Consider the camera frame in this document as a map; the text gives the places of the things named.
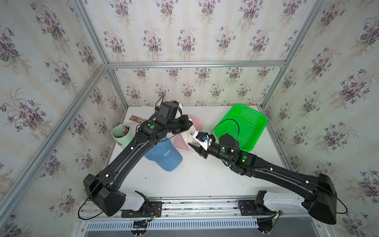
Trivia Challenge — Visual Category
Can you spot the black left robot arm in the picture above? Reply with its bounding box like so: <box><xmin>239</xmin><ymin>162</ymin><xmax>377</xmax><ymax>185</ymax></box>
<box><xmin>83</xmin><ymin>101</ymin><xmax>192</xmax><ymax>217</ymax></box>

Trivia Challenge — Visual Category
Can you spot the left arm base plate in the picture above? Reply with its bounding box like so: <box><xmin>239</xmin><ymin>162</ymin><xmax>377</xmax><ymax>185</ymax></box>
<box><xmin>121</xmin><ymin>201</ymin><xmax>163</xmax><ymax>218</ymax></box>

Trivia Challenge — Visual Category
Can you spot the pink baseball cap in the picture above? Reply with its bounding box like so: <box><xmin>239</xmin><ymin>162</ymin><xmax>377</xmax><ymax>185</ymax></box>
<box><xmin>173</xmin><ymin>115</ymin><xmax>204</xmax><ymax>151</ymax></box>

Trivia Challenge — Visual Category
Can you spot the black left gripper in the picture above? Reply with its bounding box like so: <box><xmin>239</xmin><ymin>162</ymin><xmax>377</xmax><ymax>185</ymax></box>
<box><xmin>164</xmin><ymin>114</ymin><xmax>194</xmax><ymax>135</ymax></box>

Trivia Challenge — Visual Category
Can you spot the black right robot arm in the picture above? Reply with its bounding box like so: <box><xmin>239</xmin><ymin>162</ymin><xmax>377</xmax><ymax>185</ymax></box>
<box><xmin>189</xmin><ymin>132</ymin><xmax>338</xmax><ymax>225</ymax></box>

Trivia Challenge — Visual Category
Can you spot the aluminium mounting rail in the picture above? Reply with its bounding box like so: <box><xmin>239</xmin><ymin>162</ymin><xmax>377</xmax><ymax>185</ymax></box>
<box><xmin>77</xmin><ymin>195</ymin><xmax>323</xmax><ymax>221</ymax></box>

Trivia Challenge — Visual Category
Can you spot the mint green pen cup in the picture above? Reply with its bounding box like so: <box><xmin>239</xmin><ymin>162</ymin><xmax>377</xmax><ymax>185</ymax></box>
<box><xmin>112</xmin><ymin>124</ymin><xmax>135</xmax><ymax>149</ymax></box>

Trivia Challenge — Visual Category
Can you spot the green plastic basket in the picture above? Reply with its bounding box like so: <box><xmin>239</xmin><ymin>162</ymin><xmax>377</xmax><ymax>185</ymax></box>
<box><xmin>215</xmin><ymin>104</ymin><xmax>268</xmax><ymax>152</ymax></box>

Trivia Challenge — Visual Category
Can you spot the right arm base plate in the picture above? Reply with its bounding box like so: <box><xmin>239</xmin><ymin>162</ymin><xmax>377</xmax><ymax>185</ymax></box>
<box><xmin>237</xmin><ymin>199</ymin><xmax>277</xmax><ymax>217</ymax></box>

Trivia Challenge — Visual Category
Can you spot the light blue baseball cap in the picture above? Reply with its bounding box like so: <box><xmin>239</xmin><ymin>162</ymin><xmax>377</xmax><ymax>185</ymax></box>
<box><xmin>145</xmin><ymin>138</ymin><xmax>183</xmax><ymax>172</ymax></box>

